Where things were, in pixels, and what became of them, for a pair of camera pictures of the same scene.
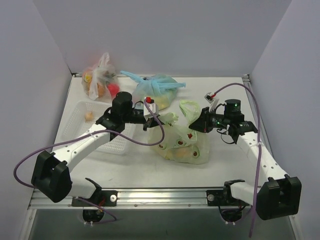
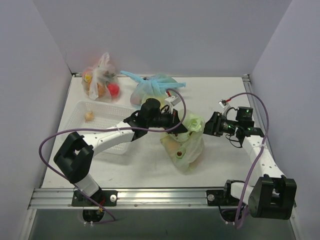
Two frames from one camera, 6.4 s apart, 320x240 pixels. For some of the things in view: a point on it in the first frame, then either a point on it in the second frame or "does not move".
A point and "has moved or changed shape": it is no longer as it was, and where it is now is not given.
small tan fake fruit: [89, 116] does not move
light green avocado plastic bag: [181, 143] has moved or changed shape
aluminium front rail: [146, 199] does not move
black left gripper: [149, 122] → [175, 121]
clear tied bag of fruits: [101, 82] does not move
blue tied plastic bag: [161, 89] does not move
